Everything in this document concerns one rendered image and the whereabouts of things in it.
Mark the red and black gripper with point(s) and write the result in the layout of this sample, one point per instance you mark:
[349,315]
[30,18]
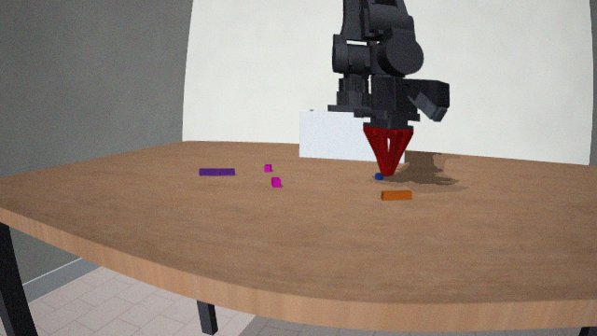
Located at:
[388,121]

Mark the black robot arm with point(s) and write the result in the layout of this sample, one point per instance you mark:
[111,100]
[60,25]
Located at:
[398,54]

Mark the purple rod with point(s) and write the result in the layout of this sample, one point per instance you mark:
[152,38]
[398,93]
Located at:
[217,171]

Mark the orange rod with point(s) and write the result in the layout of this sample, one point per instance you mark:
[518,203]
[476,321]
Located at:
[390,195]

